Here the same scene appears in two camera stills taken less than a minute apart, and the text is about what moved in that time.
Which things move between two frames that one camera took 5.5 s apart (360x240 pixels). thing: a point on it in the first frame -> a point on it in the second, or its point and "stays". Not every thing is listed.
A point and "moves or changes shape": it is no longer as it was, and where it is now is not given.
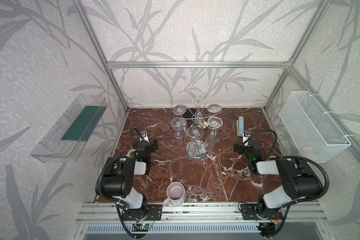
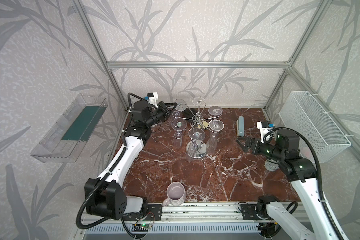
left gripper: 151,145 -> 163,107
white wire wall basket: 316,136 stays
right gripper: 238,147 -> 253,145
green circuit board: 146,225 stays
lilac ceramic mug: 176,193 stays
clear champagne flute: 178,125 stays
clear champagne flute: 213,123 stays
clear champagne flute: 179,110 moves or changes shape
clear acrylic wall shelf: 66,139 stays
